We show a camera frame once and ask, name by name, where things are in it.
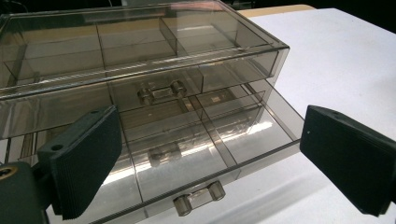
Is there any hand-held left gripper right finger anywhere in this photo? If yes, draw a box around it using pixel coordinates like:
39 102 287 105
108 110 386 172
299 105 396 217

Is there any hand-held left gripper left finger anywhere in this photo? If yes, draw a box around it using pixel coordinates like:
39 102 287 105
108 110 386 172
36 105 123 221

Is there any closed smoky clear plastic drawer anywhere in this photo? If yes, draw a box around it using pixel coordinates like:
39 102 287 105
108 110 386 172
0 49 279 140

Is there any smoky clear plastic drawer cabinet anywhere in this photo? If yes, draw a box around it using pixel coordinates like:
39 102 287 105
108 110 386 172
0 0 290 166

